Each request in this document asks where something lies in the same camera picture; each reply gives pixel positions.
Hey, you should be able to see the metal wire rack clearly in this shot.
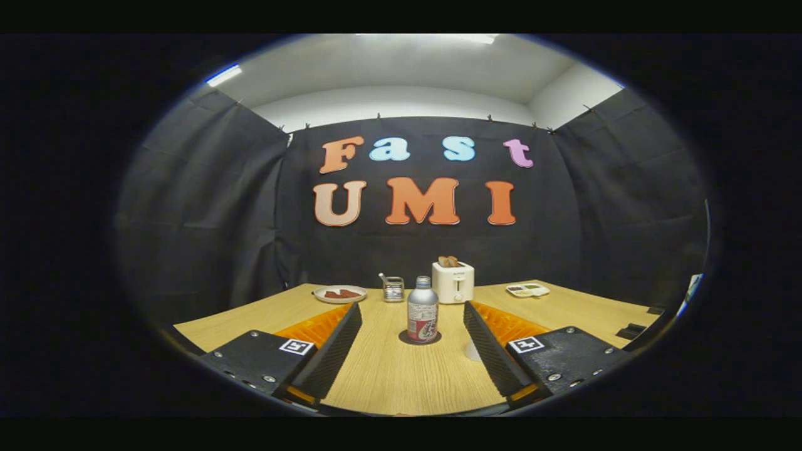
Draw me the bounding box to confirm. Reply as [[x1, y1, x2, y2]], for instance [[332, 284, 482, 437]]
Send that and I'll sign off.
[[378, 272, 405, 303]]

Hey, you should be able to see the white toaster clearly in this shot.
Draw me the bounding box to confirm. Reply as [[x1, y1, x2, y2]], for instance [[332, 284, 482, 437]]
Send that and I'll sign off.
[[432, 261, 475, 305]]

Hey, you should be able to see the small ceiling light panel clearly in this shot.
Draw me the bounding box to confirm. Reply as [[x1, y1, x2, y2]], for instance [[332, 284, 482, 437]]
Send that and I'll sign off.
[[207, 65, 242, 87]]

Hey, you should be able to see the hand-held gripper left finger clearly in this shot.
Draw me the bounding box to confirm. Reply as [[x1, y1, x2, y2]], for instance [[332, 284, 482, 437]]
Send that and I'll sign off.
[[199, 302, 364, 408]]

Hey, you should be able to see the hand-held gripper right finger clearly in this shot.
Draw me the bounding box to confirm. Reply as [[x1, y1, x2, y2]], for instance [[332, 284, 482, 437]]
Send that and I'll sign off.
[[462, 300, 630, 408]]

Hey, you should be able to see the wooden table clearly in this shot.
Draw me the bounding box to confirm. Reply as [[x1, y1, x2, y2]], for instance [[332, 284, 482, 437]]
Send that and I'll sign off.
[[174, 280, 662, 416]]

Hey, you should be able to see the dark brown round coaster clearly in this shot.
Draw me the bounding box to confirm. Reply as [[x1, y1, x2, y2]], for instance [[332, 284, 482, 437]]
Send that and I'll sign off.
[[398, 329, 442, 346]]

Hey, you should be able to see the black backdrop cloth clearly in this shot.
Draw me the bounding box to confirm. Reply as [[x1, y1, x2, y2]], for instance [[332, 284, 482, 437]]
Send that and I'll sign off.
[[116, 88, 709, 326]]

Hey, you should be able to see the white round plate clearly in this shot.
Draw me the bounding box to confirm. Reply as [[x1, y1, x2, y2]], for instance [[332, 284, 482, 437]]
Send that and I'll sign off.
[[313, 285, 368, 304]]

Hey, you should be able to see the silver juice bottle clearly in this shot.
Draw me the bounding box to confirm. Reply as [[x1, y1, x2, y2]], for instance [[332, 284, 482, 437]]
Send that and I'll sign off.
[[407, 276, 439, 343]]

